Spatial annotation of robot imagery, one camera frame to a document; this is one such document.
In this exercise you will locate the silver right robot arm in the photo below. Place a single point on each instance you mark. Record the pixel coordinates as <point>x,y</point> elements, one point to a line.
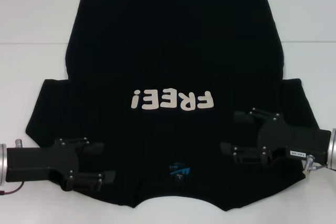
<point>333,148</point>

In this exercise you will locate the black shirt with FREE print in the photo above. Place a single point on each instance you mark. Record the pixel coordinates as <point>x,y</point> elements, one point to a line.
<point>168,51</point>

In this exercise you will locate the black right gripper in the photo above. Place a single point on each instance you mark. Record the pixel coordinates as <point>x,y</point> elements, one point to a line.
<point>302,142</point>

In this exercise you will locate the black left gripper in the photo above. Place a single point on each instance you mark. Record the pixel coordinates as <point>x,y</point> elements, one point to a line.
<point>39,161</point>

